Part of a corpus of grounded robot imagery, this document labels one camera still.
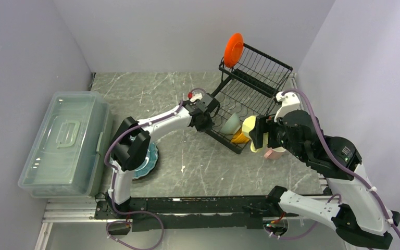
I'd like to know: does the yellow ribbed bowl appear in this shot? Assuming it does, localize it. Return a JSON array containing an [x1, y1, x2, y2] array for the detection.
[[231, 132, 250, 144]]

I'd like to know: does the pale yellow mug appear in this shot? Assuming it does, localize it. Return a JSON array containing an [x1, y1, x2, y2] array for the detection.
[[241, 115, 267, 154]]

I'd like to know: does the black wire dish rack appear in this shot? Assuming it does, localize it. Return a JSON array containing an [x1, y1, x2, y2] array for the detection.
[[207, 44, 293, 154]]

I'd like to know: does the teal scalloped plate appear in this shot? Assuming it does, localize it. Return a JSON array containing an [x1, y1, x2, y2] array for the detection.
[[133, 142, 159, 180]]

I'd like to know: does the light green ceramic bowl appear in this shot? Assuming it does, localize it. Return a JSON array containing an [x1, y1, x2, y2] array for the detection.
[[219, 113, 241, 135]]

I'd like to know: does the pink mug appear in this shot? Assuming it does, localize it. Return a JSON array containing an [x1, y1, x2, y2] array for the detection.
[[264, 147, 286, 160]]

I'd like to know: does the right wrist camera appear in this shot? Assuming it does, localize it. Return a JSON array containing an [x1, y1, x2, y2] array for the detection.
[[274, 91, 301, 122]]

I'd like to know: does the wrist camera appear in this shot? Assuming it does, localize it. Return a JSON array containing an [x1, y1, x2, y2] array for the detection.
[[187, 91, 206, 103], [274, 91, 301, 122]]

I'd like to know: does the orange plate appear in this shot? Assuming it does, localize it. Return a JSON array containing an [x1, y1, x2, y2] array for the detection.
[[223, 33, 244, 68]]

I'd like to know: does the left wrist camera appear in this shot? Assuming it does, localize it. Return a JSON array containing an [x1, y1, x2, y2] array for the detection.
[[187, 91, 206, 103]]

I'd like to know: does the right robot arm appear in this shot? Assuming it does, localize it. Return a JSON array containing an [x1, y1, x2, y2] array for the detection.
[[242, 110, 400, 249]]

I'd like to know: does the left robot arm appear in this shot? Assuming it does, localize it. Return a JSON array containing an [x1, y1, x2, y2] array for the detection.
[[104, 93, 220, 219]]

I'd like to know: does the clear plastic storage box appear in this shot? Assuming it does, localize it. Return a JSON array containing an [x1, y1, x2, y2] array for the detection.
[[18, 91, 113, 198]]

